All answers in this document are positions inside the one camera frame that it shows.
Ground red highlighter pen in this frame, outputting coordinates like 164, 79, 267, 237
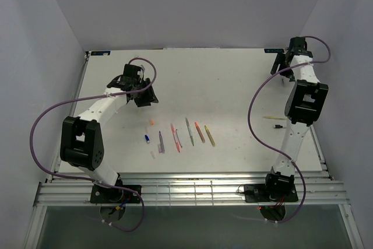
170, 123, 181, 153

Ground green label clear pen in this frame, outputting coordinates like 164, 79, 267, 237
185, 117, 195, 146

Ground purple highlighter pen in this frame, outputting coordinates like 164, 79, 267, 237
159, 131, 165, 153

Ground purple highlighter cap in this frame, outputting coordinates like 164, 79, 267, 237
157, 144, 163, 153

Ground orange highlighter pen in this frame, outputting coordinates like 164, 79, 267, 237
195, 122, 205, 143

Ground yellow highlighter pen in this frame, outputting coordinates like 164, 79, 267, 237
204, 125, 216, 147

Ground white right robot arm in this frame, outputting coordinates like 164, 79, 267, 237
263, 51, 329, 201

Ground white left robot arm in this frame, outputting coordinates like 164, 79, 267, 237
60, 78, 158, 202

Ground dark blue corner sticker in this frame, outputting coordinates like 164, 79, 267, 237
90, 51, 111, 56
263, 48, 284, 54

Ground dark blue left corner sticker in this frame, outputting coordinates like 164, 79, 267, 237
90, 51, 111, 56

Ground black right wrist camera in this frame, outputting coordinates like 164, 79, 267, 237
288, 37, 307, 55

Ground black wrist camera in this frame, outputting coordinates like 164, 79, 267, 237
288, 37, 307, 55
121, 64, 144, 82

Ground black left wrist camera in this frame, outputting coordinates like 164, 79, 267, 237
121, 64, 144, 82

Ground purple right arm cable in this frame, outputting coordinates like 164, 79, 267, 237
247, 36, 332, 224

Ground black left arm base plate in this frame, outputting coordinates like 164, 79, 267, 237
89, 185, 142, 204

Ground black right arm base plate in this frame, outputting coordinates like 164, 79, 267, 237
244, 174, 298, 202

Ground aluminium frame rail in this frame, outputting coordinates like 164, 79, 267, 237
34, 171, 349, 206

